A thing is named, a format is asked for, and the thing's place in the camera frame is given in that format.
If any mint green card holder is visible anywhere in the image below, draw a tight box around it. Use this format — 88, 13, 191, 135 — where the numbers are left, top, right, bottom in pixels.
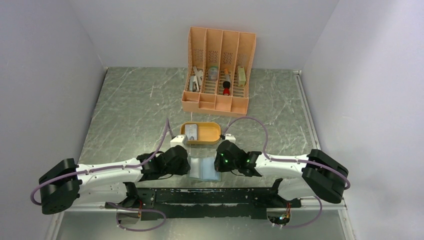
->
188, 156, 221, 182

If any silver credit card stack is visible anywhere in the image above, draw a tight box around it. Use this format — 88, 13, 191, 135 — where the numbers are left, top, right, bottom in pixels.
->
184, 123, 199, 141

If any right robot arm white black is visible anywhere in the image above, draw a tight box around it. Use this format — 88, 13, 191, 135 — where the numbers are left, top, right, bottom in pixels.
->
214, 140, 350, 207

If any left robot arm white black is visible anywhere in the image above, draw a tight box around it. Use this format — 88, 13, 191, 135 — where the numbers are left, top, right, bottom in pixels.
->
31, 145, 191, 215

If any red black marker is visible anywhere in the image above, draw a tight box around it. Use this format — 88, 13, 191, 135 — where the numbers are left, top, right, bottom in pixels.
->
222, 68, 231, 96

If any grey stapler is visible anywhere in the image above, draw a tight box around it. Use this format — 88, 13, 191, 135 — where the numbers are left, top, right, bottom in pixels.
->
186, 66, 204, 93

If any pale green eraser box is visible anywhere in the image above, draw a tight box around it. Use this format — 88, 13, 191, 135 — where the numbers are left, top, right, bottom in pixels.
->
237, 65, 247, 88

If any clear tape roll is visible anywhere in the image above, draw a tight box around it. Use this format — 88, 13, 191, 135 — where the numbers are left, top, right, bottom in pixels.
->
207, 66, 219, 82

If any orange desk file organizer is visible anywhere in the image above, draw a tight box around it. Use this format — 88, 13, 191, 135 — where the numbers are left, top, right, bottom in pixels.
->
181, 26, 257, 117

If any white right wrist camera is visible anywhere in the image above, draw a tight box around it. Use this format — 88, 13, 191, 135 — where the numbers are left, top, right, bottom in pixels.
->
220, 133, 236, 144

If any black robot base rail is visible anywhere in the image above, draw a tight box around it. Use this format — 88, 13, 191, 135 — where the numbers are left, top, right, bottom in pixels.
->
117, 187, 302, 221

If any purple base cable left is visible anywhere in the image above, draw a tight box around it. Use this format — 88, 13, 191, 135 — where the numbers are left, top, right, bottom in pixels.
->
115, 206, 169, 232

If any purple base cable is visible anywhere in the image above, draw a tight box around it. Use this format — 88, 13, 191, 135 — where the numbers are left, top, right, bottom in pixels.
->
269, 195, 324, 230
115, 206, 169, 232

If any aluminium table edge rail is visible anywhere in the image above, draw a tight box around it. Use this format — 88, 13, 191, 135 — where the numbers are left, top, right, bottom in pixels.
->
293, 69, 347, 213

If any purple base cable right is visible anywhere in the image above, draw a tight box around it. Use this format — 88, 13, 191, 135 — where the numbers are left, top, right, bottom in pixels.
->
269, 195, 324, 230

